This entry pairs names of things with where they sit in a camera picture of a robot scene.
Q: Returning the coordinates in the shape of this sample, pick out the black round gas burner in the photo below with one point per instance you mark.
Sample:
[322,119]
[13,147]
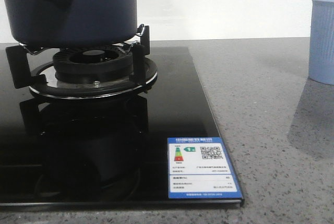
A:
[86,65]

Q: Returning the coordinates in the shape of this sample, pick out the blue energy label sticker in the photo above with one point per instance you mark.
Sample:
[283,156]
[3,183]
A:
[200,168]

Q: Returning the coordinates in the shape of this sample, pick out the black metal pot support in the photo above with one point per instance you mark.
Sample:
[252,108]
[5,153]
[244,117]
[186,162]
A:
[43,83]

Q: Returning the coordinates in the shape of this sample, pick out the dark blue cooking pot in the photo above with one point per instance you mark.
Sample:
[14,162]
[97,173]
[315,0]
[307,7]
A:
[71,23]

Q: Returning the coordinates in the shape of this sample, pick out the light blue ribbed cup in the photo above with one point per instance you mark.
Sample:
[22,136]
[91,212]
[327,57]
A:
[320,66]

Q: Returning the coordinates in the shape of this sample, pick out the black glass gas cooktop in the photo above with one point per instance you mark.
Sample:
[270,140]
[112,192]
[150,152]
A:
[102,153]

